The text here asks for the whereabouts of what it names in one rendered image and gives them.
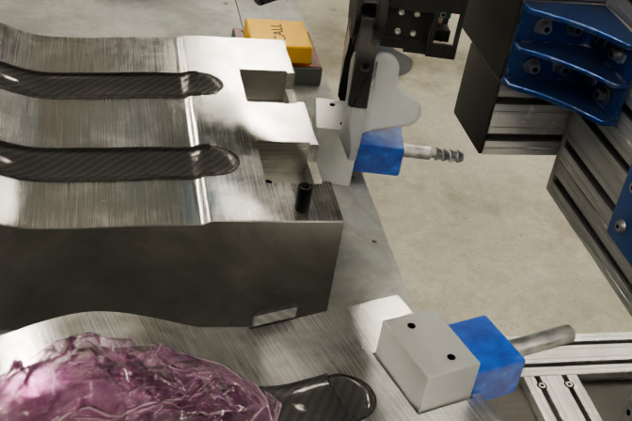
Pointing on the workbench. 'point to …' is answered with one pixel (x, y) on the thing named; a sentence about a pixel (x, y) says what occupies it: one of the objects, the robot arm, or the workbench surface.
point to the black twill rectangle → (273, 316)
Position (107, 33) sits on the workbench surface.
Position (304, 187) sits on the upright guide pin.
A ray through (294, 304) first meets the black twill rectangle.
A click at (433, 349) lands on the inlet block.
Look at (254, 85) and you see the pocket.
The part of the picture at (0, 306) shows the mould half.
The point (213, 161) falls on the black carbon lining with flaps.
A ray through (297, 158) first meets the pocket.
